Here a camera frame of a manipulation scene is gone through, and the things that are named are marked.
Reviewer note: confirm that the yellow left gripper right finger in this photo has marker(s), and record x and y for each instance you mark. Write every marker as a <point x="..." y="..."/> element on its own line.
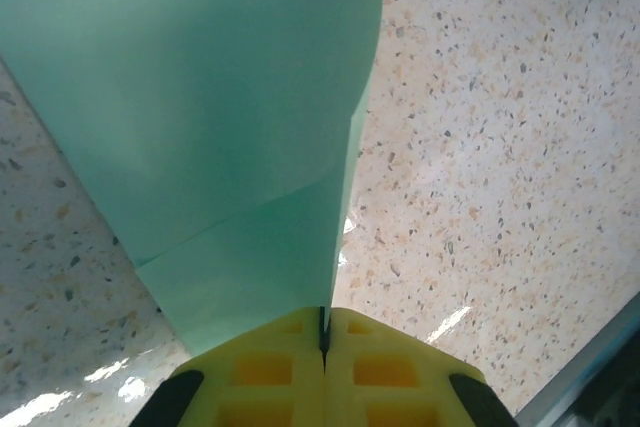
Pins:
<point x="390" y="377"/>

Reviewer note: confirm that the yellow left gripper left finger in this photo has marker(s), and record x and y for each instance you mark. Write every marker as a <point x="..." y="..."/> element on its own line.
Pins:
<point x="260" y="377"/>

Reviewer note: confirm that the light green paper sheet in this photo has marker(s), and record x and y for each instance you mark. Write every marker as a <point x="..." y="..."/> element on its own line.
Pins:
<point x="200" y="97"/>

